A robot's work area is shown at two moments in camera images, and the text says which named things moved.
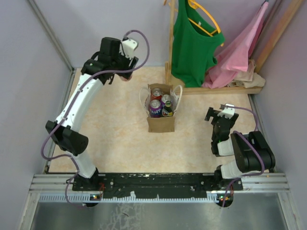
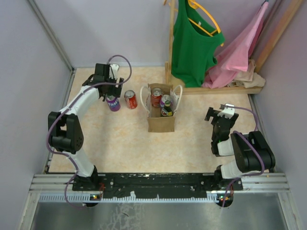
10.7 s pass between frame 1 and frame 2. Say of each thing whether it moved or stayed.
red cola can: moved
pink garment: stayed
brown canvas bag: stayed
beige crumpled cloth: stayed
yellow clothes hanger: stayed
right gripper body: stayed
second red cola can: stayed
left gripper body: moved
